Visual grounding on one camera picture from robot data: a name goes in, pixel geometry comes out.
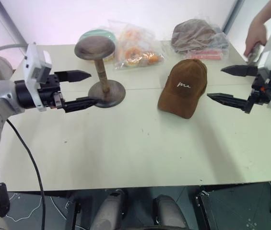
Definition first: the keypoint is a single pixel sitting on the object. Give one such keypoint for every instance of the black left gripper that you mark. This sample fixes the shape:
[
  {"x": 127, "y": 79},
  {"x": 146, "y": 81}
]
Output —
[{"x": 50, "y": 92}]

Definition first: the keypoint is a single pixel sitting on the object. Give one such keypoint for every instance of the grey handheld object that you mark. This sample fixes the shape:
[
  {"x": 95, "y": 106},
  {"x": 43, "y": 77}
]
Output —
[{"x": 254, "y": 54}]

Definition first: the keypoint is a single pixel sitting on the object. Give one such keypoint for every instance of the pale green round plate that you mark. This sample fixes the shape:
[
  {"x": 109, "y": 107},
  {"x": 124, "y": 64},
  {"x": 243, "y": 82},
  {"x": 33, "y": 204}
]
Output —
[{"x": 106, "y": 33}]

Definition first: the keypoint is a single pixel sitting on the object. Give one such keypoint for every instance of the dark wooden hat stand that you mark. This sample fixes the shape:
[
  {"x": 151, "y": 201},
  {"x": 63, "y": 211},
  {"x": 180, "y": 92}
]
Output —
[{"x": 101, "y": 74}]

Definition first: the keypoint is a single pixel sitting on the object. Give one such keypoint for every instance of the person's bare forearm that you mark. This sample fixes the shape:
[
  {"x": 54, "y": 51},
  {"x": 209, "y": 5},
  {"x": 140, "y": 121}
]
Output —
[{"x": 268, "y": 10}]

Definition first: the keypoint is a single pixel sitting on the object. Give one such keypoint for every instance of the person's bare hand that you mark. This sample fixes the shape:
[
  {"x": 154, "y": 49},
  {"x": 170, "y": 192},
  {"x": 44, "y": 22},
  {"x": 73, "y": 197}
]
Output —
[{"x": 256, "y": 33}]

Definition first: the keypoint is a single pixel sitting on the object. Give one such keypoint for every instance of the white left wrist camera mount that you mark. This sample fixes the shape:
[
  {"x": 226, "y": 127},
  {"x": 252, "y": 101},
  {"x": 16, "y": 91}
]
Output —
[{"x": 32, "y": 62}]

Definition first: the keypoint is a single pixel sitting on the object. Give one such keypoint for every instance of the brown baseball cap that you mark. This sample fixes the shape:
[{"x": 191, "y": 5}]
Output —
[{"x": 183, "y": 91}]

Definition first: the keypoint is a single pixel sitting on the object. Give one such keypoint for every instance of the bagged brown cap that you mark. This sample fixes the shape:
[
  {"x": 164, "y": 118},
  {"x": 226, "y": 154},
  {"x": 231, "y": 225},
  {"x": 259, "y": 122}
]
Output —
[{"x": 195, "y": 36}]

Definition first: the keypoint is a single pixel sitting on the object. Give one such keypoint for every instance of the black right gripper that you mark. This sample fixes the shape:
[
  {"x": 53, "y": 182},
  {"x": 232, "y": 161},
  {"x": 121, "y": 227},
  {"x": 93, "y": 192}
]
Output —
[{"x": 264, "y": 83}]

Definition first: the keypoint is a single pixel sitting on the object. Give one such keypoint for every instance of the dark rounded grey shape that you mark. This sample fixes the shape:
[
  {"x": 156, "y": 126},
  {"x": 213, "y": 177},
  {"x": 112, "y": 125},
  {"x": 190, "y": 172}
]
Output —
[
  {"x": 168, "y": 213},
  {"x": 109, "y": 210}
]

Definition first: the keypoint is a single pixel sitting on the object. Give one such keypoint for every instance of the black metal table frame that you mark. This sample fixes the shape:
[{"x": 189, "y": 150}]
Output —
[
  {"x": 206, "y": 208},
  {"x": 74, "y": 213}
]

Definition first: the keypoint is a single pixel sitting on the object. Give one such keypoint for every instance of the clear bag of toy doughnuts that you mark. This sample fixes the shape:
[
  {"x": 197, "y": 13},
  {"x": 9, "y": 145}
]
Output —
[{"x": 137, "y": 48}]

